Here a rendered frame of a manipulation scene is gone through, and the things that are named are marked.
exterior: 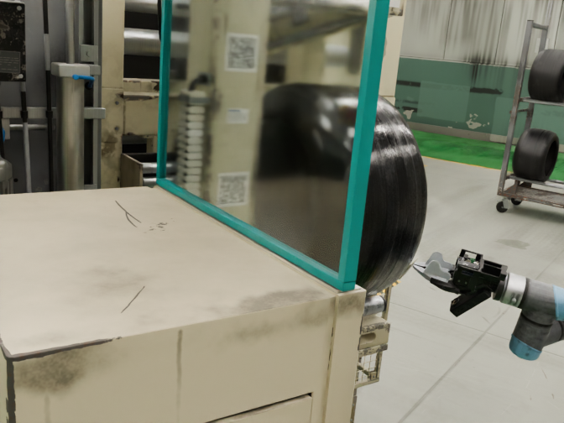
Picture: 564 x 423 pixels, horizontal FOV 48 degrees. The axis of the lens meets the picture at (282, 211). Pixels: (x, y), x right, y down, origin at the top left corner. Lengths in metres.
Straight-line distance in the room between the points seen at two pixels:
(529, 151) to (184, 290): 6.23
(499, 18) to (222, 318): 12.39
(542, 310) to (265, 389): 0.98
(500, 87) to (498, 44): 0.80
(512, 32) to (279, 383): 12.25
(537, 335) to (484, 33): 11.53
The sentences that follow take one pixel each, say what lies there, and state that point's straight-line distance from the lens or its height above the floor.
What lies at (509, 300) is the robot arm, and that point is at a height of 1.00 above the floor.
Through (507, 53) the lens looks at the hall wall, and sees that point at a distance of 12.84.
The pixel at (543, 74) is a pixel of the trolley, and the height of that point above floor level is 1.43.
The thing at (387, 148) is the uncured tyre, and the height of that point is 1.33.
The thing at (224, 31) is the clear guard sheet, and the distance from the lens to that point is 0.97.
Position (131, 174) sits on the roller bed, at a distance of 1.79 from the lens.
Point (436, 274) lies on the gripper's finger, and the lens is 1.59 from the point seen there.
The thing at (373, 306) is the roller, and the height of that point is 0.91.
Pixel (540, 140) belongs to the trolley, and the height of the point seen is 0.79.
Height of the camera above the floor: 1.54
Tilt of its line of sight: 15 degrees down
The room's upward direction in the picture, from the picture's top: 5 degrees clockwise
